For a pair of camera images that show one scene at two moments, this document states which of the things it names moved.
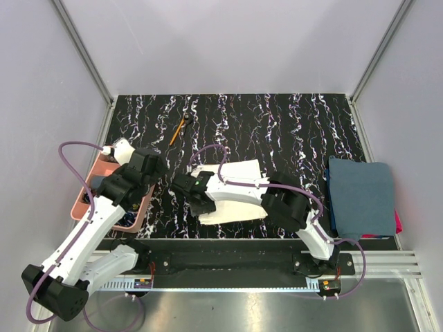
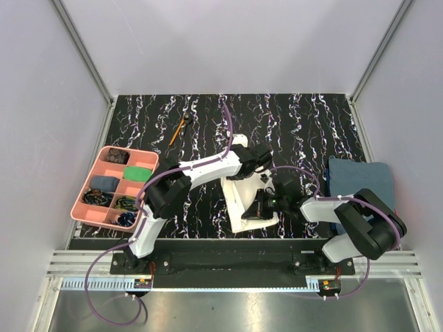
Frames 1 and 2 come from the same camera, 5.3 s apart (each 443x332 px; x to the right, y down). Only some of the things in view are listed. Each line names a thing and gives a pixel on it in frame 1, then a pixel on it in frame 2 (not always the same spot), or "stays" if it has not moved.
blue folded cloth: x=360 y=198 stays
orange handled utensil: x=174 y=137 stays
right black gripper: x=196 y=211 -> x=257 y=210
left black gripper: x=159 y=171 -> x=233 y=177
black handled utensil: x=188 y=119 stays
